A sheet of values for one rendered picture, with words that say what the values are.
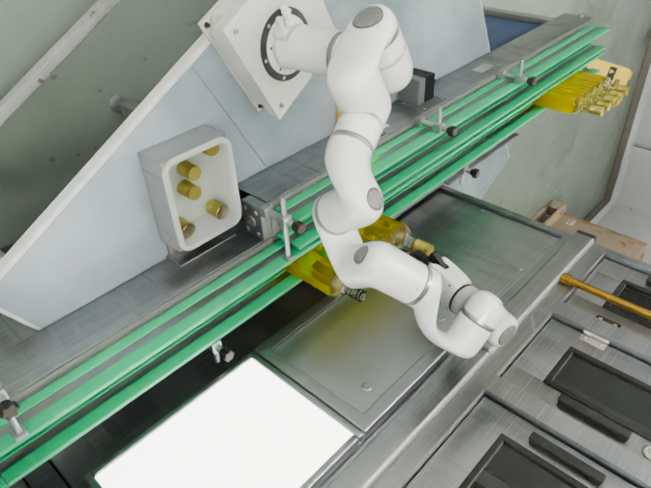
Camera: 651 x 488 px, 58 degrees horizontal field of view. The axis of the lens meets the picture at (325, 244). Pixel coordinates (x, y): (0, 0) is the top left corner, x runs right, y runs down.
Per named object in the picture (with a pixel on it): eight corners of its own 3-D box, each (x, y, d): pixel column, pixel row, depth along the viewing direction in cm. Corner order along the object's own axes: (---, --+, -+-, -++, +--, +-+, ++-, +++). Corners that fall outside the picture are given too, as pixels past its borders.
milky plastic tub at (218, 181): (160, 240, 132) (183, 256, 127) (137, 152, 118) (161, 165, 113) (221, 208, 142) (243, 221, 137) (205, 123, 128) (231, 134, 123)
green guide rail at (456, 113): (274, 211, 137) (297, 224, 132) (273, 208, 136) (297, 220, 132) (590, 26, 236) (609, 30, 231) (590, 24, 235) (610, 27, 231)
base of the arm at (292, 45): (251, 26, 118) (309, 36, 110) (288, -12, 123) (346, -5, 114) (279, 85, 130) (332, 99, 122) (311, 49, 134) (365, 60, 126)
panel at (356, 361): (86, 485, 113) (192, 616, 93) (81, 476, 111) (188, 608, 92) (379, 262, 164) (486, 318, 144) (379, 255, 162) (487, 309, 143)
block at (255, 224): (243, 232, 142) (263, 243, 138) (238, 199, 136) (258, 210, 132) (254, 226, 144) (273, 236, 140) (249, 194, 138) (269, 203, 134)
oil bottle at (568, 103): (522, 102, 217) (598, 122, 201) (525, 87, 214) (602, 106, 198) (530, 97, 221) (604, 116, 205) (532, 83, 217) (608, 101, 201)
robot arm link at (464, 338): (417, 256, 113) (493, 299, 121) (380, 309, 115) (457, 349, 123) (435, 273, 105) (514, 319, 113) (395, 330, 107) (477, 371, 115)
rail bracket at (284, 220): (263, 249, 139) (300, 270, 132) (255, 189, 129) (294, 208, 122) (272, 243, 141) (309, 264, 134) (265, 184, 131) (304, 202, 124)
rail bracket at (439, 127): (411, 126, 168) (450, 138, 160) (412, 102, 163) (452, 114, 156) (419, 121, 170) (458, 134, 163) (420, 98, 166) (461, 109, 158)
